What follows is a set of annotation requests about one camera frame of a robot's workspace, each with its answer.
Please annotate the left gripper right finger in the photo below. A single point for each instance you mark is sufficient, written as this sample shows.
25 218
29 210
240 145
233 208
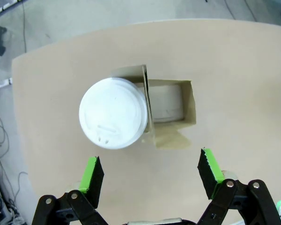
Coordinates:
207 173

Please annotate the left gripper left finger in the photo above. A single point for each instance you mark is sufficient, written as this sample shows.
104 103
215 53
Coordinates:
94 180

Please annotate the white cup with lid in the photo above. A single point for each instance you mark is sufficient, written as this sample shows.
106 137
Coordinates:
112 112

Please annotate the brown cardboard cup carrier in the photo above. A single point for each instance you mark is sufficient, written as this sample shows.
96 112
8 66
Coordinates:
189 105

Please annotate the white paper cup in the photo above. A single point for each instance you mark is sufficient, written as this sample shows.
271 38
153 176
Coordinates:
166 103

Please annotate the white power strip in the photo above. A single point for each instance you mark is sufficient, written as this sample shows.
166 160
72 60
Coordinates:
8 7
1 84

